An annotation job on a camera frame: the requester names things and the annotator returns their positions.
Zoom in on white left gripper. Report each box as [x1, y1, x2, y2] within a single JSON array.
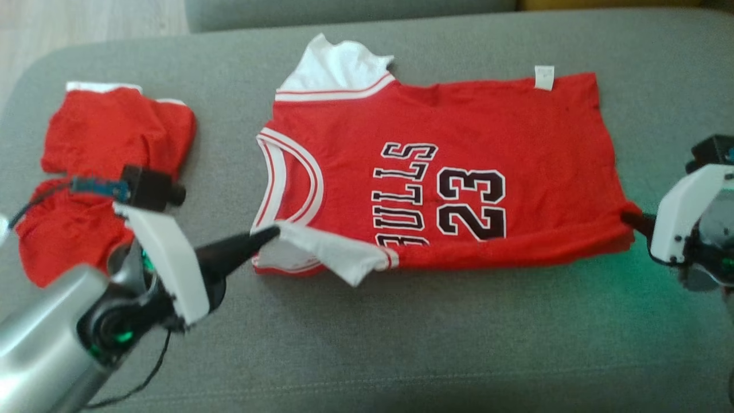
[[114, 202, 282, 329]]

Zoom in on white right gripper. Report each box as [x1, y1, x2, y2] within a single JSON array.
[[622, 163, 734, 264]]

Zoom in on red Bulls 23 jersey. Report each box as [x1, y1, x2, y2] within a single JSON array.
[[251, 33, 643, 287]]

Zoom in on red shorts with white stripe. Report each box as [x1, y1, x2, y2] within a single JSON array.
[[14, 81, 197, 289]]

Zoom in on grey fabric sofa seat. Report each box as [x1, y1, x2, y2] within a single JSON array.
[[0, 6, 734, 413]]

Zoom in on teal left camera connector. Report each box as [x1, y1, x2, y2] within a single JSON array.
[[71, 176, 130, 199]]

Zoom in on black left camera cable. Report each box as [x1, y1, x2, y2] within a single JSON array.
[[8, 182, 73, 229]]

